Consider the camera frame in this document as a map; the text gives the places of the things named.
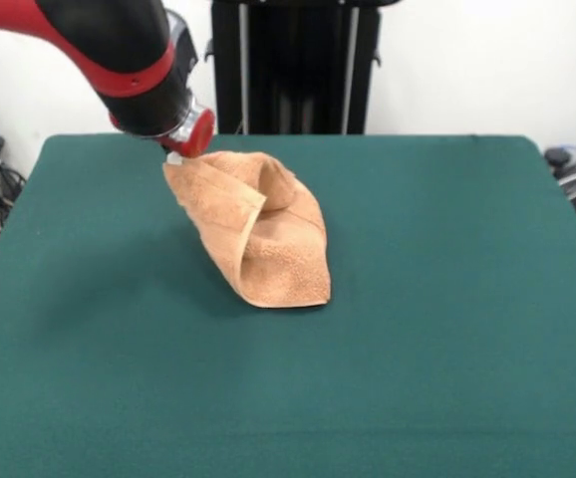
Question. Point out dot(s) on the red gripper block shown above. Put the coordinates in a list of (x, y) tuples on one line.
[(196, 137)]

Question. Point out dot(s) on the tan terry towel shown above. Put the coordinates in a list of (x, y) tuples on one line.
[(278, 239)]

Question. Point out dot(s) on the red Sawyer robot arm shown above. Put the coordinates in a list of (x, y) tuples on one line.
[(108, 55)]

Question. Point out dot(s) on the dark green table cloth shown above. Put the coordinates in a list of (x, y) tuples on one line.
[(118, 348)]

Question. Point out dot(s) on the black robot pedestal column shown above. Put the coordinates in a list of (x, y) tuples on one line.
[(293, 65)]

